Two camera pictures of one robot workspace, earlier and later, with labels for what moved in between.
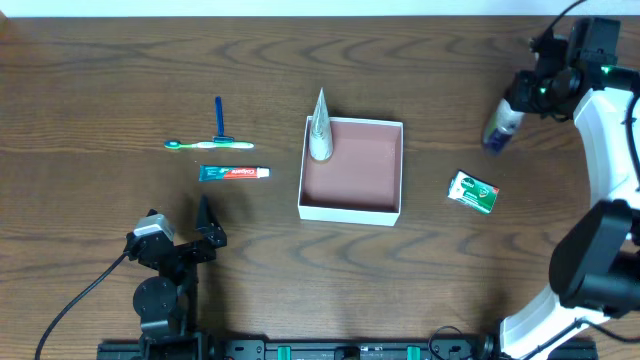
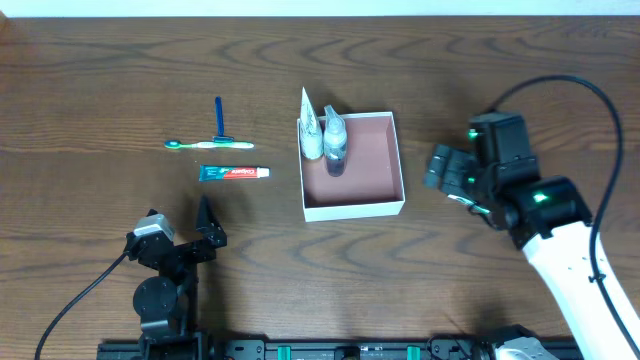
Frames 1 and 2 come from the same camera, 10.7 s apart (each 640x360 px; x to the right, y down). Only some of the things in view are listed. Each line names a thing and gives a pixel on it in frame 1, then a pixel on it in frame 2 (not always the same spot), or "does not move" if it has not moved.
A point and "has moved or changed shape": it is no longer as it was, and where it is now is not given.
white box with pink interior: (361, 181) does not move
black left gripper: (187, 248) does not move
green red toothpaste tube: (213, 172) does not move
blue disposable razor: (221, 138) does not move
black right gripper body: (523, 100) to (451, 170)
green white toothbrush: (173, 144) does not move
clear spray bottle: (500, 127) has moved or changed shape
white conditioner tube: (321, 144) to (311, 134)
